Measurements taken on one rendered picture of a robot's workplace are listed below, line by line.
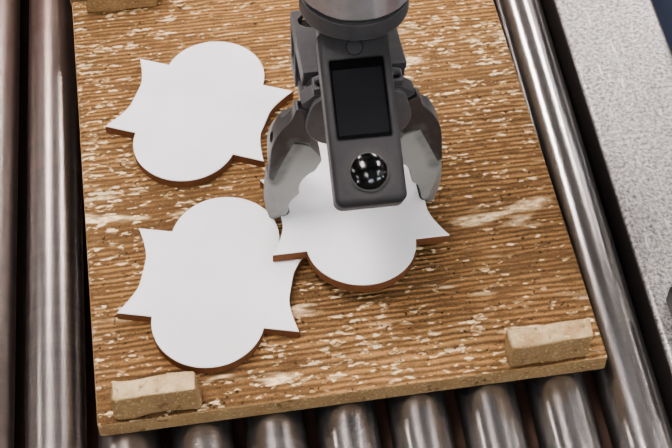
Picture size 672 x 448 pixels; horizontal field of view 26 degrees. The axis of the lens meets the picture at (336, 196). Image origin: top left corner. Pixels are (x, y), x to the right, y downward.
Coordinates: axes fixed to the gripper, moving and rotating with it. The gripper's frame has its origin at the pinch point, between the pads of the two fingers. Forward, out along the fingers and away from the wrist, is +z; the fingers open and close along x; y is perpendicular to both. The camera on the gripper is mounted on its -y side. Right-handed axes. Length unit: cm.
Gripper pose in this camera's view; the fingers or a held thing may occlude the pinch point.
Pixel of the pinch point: (353, 211)
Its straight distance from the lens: 106.8
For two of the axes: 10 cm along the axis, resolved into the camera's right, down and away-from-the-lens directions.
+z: -0.1, 6.4, 7.7
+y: -1.6, -7.6, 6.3
